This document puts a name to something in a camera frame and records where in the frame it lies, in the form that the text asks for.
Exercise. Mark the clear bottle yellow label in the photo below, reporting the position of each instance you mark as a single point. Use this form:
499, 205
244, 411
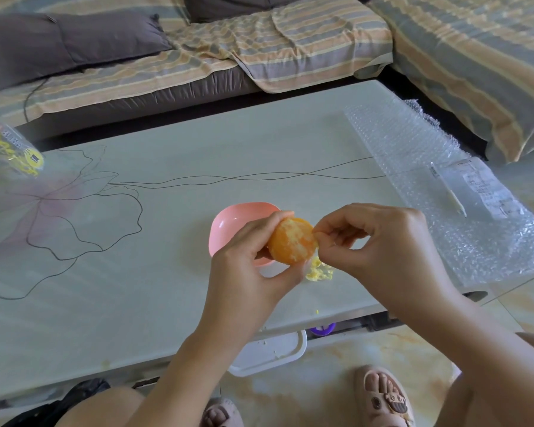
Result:
11, 148

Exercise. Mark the person's right hand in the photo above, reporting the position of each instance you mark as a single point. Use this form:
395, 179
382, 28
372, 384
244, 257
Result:
396, 262

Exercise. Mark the black box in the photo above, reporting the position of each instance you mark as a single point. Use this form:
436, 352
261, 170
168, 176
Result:
382, 322

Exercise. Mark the person's left forearm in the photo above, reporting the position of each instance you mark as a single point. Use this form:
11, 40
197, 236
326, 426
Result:
182, 386

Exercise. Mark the person's right foot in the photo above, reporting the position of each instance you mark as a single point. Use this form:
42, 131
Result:
382, 393

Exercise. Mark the person's left hand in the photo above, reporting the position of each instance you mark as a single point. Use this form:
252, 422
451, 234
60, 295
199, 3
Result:
236, 297

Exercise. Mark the person's leg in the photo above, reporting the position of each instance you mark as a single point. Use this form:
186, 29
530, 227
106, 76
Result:
447, 404
100, 409

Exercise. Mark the white plastic container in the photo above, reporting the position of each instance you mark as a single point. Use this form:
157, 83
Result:
276, 353

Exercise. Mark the person's right leg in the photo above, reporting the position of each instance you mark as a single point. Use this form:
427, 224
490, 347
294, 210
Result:
447, 404

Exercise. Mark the black plastic bag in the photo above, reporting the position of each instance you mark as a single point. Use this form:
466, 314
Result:
49, 406

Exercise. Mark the small white pith clump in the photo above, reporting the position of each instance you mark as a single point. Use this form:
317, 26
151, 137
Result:
319, 273

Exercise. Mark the thin white stick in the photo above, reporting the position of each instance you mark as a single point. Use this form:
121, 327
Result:
449, 193

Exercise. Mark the person's foot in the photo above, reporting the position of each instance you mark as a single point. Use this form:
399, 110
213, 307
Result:
220, 415
382, 393

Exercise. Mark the person's left leg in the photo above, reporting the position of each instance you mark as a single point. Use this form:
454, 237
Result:
100, 409

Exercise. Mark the clear plastic bag paper label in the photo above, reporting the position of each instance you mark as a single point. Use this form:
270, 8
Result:
480, 188

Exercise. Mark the striped sofa sheet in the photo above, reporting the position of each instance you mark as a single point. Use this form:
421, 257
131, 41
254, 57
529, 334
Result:
463, 53
311, 44

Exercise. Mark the grey upright cushion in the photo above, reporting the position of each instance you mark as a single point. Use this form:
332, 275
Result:
244, 5

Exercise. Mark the dark brown sofa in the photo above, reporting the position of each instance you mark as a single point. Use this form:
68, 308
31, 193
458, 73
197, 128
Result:
142, 99

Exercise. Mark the person's left foot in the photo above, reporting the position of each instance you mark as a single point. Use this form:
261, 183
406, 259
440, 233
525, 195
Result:
220, 415

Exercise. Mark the pink plastic dish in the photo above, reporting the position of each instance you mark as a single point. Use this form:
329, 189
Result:
227, 226

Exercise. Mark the clear bubble wrap sheet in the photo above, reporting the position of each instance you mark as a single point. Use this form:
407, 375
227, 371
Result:
396, 142

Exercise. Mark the orange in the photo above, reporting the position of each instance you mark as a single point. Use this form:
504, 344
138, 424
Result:
291, 242

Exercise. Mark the grey flat pillow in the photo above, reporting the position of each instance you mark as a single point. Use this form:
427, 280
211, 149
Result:
66, 44

